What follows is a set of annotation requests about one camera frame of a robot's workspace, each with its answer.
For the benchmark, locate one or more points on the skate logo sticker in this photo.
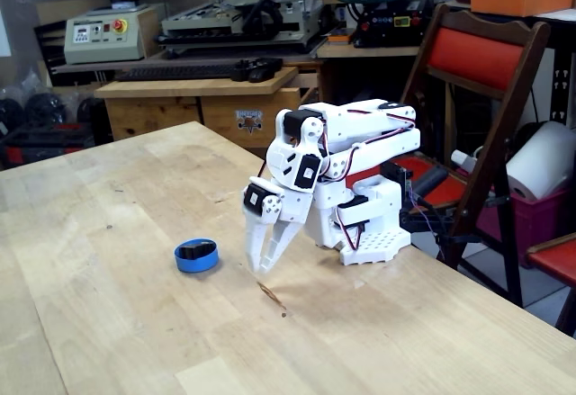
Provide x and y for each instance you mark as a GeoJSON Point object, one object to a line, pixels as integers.
{"type": "Point", "coordinates": [249, 121]}

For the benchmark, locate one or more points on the red seat wooden chair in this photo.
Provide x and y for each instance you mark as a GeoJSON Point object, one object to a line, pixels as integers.
{"type": "Point", "coordinates": [555, 257]}

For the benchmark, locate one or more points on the beige control box red button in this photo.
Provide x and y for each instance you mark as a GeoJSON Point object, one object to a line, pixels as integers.
{"type": "Point", "coordinates": [90, 51]}

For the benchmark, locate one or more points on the black cylinder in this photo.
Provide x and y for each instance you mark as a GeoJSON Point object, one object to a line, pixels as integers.
{"type": "Point", "coordinates": [429, 180]}

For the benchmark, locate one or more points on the black filament spool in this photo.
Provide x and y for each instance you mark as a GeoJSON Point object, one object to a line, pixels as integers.
{"type": "Point", "coordinates": [10, 114]}
{"type": "Point", "coordinates": [45, 109]}
{"type": "Point", "coordinates": [90, 109]}

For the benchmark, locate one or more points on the black scroll saw machine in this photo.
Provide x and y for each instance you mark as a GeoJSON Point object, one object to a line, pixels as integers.
{"type": "Point", "coordinates": [387, 21]}

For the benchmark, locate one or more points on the wooden workbench plank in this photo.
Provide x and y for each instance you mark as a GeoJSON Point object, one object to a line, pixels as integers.
{"type": "Point", "coordinates": [396, 51]}

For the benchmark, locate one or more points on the white robot arm with base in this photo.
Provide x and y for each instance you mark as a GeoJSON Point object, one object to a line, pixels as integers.
{"type": "Point", "coordinates": [373, 143]}

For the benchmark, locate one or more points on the orange small book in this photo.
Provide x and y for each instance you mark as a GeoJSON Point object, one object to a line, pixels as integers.
{"type": "Point", "coordinates": [346, 34]}

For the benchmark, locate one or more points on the black wooden bird toy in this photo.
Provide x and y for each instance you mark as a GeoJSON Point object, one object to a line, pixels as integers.
{"type": "Point", "coordinates": [193, 251]}

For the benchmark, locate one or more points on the wooden folding chair red cushions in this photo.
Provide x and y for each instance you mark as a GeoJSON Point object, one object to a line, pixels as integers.
{"type": "Point", "coordinates": [472, 55]}

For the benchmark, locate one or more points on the black keyboard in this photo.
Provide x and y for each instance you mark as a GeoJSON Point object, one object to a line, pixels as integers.
{"type": "Point", "coordinates": [175, 72]}

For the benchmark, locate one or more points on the white paper towel roll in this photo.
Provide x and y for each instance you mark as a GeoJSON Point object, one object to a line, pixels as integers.
{"type": "Point", "coordinates": [540, 161]}

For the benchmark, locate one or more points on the black controller board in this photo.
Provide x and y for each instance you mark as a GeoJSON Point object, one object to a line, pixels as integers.
{"type": "Point", "coordinates": [396, 172]}

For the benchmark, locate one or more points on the white fixed gripper finger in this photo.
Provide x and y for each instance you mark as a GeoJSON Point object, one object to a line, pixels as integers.
{"type": "Point", "coordinates": [283, 235]}

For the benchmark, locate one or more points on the black table clamp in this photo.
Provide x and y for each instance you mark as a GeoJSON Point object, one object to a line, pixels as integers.
{"type": "Point", "coordinates": [418, 221]}

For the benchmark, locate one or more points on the magenta plastic bin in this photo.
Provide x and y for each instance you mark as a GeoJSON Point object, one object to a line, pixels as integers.
{"type": "Point", "coordinates": [535, 224]}

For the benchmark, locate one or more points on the wooden cabinet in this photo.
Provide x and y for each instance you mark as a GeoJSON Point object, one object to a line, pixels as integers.
{"type": "Point", "coordinates": [126, 116]}

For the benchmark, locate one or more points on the white moving gripper finger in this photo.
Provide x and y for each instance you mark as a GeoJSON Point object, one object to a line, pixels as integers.
{"type": "Point", "coordinates": [272, 208]}

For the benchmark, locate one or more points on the red black crate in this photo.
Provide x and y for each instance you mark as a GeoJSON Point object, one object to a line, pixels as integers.
{"type": "Point", "coordinates": [45, 143]}

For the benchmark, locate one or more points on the blue round shallow box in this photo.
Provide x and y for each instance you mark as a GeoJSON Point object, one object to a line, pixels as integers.
{"type": "Point", "coordinates": [198, 266]}

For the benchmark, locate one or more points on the white panel with hooks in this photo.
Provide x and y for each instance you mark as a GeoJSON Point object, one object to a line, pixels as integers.
{"type": "Point", "coordinates": [558, 98]}

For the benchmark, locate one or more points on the black handheld gadget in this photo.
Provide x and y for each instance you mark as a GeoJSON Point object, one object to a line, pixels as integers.
{"type": "Point", "coordinates": [261, 71]}

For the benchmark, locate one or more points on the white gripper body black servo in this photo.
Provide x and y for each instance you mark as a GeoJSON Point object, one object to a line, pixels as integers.
{"type": "Point", "coordinates": [265, 223]}

